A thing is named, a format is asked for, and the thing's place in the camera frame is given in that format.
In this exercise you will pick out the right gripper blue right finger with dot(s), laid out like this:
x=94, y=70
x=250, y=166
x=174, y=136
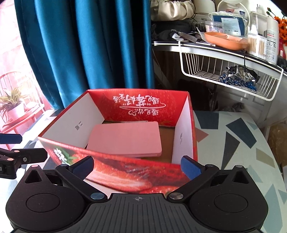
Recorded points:
x=199, y=176

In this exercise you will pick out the blue curtain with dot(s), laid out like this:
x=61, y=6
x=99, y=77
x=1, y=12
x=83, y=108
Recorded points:
x=73, y=46

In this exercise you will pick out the round white mirror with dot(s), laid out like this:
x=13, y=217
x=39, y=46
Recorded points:
x=232, y=6

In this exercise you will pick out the white spray bottle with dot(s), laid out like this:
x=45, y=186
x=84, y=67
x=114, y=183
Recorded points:
x=272, y=41

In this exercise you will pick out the cotton swab box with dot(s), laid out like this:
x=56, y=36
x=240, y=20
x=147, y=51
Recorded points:
x=257, y=46

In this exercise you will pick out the white wire basket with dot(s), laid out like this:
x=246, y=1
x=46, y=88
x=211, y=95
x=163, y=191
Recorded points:
x=207, y=63

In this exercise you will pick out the pink box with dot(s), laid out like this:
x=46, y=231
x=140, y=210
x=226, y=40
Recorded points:
x=132, y=139

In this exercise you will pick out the blue silver snack packets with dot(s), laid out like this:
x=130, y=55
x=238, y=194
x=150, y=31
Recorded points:
x=240, y=76

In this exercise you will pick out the beige drawstring bag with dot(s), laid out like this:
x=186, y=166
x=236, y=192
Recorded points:
x=171, y=10

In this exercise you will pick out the orange artificial flowers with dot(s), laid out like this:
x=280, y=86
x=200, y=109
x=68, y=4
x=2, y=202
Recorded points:
x=281, y=24

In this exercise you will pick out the blue framed card box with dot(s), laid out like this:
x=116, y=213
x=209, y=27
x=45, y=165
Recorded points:
x=232, y=24

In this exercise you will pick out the orange plastic tray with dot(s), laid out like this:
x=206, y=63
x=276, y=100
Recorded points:
x=226, y=41

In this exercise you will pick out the red cardboard box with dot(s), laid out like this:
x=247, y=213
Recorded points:
x=66, y=138

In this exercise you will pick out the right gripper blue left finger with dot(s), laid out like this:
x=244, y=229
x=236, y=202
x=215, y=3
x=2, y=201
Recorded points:
x=74, y=176

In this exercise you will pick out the white dressing table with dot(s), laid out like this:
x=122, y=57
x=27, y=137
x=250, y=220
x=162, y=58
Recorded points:
x=265, y=112

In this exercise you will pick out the geometric patterned tablecloth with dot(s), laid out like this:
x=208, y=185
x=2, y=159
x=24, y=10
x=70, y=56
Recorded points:
x=226, y=139

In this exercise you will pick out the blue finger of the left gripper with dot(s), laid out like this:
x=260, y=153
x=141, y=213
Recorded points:
x=10, y=138
x=26, y=156

